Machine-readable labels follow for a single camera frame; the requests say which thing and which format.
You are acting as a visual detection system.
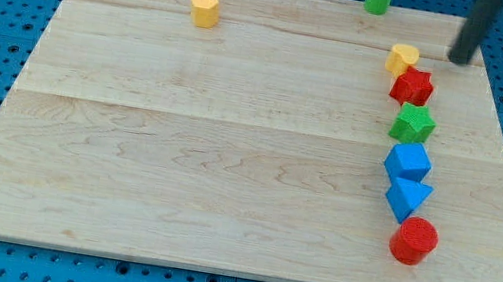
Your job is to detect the green star block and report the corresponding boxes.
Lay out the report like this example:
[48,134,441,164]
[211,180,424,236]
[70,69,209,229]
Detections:
[388,102,437,144]

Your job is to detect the red star block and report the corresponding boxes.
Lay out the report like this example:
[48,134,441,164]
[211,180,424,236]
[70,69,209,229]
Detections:
[389,66,434,107]

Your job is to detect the yellow hexagon block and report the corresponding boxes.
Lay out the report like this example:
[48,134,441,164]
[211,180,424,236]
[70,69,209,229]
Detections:
[190,0,220,29]

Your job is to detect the red cylinder block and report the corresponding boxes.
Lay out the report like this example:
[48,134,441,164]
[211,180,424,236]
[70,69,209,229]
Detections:
[389,216,439,266]

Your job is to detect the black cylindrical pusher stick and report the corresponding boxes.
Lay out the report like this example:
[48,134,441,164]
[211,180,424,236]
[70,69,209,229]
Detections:
[447,0,503,66]

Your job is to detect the light wooden board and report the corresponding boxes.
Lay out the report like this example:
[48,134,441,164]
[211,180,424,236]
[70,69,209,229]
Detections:
[0,0,503,282]

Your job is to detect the blue triangle block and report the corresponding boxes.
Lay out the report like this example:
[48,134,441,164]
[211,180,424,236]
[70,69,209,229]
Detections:
[385,177,434,223]

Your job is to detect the blue cube block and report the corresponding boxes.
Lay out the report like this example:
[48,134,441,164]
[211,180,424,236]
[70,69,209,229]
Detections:
[383,143,432,182]

